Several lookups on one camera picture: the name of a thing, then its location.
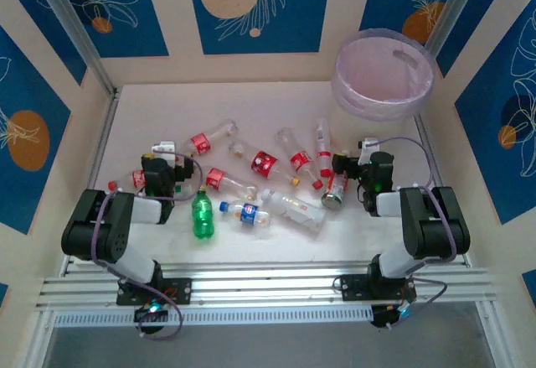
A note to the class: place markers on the green plastic bottle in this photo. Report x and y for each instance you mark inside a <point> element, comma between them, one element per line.
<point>203,217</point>

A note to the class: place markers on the blue-label bottle blue cap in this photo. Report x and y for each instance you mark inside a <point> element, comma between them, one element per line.
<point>249,213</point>

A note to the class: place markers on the red-label bottle yellow cap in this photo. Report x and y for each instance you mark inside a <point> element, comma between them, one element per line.
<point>264,162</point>

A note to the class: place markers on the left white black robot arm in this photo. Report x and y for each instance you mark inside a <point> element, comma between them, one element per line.
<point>121,234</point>

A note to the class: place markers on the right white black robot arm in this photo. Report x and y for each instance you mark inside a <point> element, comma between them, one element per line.
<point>431,225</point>

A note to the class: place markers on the lavender round plastic bin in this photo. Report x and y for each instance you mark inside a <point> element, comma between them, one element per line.
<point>377,74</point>

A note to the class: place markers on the slim white bottle red cap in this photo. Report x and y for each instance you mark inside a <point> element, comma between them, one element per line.
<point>323,150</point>

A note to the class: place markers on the black controller board with LED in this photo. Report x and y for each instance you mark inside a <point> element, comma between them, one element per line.
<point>151,311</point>
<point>389,313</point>

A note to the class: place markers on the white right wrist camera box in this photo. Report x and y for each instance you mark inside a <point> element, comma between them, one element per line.
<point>368,143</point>

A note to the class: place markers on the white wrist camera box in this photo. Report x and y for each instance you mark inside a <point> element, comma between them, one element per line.
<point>368,143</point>
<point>163,148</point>

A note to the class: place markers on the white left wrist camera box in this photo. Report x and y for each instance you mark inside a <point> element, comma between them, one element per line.
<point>163,148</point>

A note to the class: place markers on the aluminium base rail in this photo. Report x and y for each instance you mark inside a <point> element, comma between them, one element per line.
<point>268,288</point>

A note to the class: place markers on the aluminium frame post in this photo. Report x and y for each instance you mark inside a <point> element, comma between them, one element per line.
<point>75,28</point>
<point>454,7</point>

